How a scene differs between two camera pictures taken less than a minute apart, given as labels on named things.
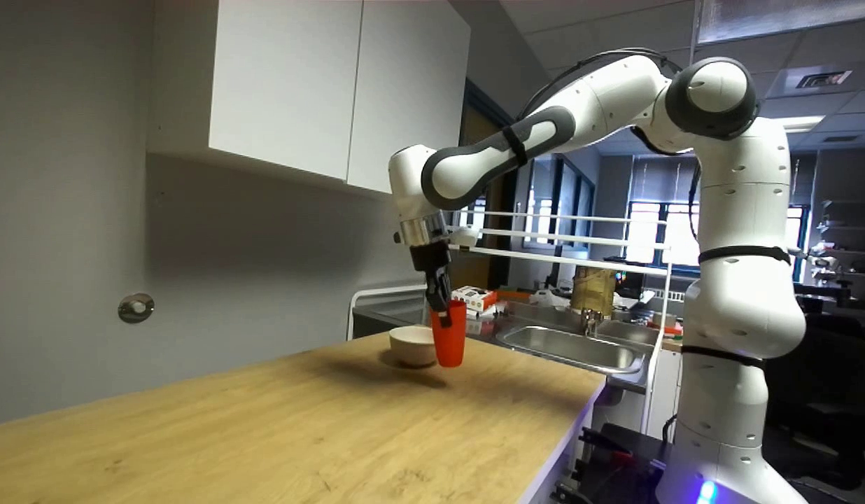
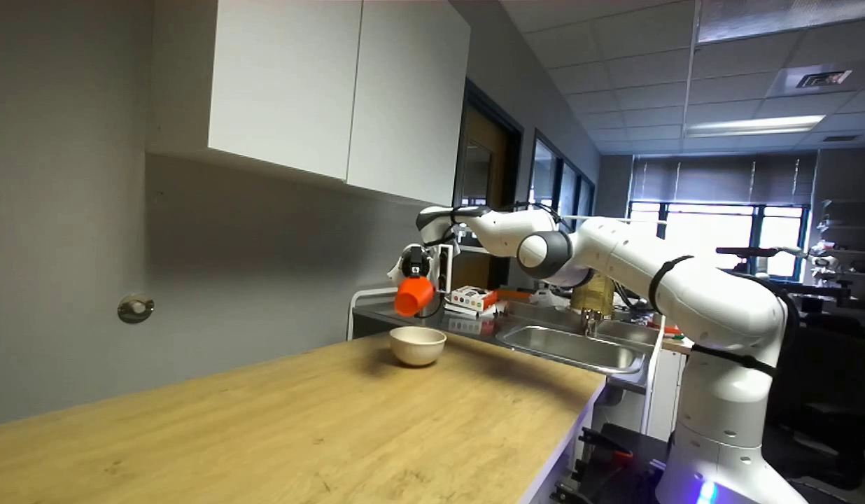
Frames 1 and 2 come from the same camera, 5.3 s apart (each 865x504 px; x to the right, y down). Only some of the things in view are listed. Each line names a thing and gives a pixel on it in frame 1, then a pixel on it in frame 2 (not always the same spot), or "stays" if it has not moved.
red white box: [482, 302] stays
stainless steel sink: [618, 350] stays
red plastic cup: [452, 340] -> [412, 294]
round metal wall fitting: [137, 308] stays
